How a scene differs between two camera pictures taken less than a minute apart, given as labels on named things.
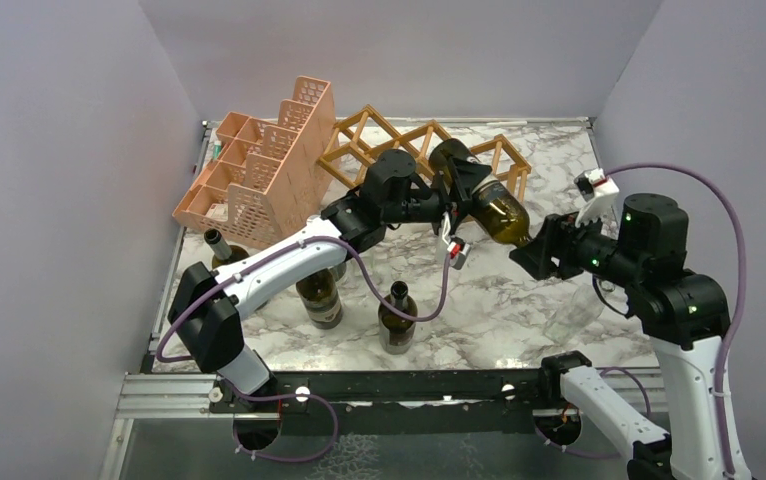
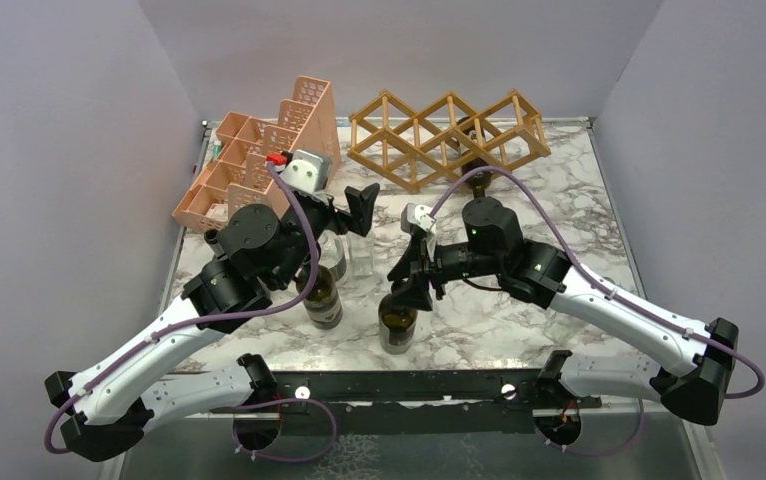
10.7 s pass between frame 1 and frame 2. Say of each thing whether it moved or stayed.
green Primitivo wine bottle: stayed
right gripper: moved
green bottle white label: stayed
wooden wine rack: moved
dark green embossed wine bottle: moved
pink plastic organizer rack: stayed
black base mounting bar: stayed
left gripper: moved
